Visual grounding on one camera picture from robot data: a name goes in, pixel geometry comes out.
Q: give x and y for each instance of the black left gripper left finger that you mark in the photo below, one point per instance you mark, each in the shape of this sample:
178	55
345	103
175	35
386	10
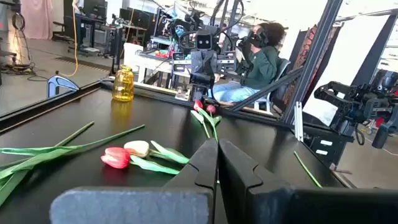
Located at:
186	202

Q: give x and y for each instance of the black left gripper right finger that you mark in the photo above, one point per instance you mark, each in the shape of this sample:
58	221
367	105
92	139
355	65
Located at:
248	202

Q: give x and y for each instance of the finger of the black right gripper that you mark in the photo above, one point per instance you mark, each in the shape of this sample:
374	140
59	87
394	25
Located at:
208	81
196	80

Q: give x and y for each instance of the cream artificial tulip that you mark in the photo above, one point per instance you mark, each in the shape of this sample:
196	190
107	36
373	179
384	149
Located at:
124	132
136	148
308	169

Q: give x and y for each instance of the black background robot arm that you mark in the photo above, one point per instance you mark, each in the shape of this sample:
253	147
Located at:
357	102

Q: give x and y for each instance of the yellow glass vase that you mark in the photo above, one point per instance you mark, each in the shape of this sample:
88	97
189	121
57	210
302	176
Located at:
123	87

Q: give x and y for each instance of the person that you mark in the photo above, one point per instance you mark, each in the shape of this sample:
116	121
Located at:
262	67
79	4

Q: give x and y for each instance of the grey chair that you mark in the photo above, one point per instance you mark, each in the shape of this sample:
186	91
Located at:
283	70

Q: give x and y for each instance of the red patterned cloth panel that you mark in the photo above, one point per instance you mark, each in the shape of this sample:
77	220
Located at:
301	53

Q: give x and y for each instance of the black desk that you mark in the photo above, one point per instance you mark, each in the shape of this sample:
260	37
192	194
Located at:
90	18

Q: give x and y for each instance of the blue plastic clamp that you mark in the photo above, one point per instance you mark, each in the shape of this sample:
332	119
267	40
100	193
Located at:
62	81

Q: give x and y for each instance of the pink curtain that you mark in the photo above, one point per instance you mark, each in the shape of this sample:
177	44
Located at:
37	18

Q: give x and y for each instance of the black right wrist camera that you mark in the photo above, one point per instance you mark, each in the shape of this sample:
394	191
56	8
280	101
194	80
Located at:
204	45

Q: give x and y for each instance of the dark diagonal frame brace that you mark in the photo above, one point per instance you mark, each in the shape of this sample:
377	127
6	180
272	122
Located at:
267	89

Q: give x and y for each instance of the white metal bracket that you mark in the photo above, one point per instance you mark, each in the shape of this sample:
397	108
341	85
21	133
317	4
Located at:
298	124

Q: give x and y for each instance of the dark metal frame post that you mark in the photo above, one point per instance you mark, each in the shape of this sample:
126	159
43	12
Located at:
311	59
374	51

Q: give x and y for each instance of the black bracket with white slots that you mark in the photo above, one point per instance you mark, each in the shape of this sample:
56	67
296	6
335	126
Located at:
339	146

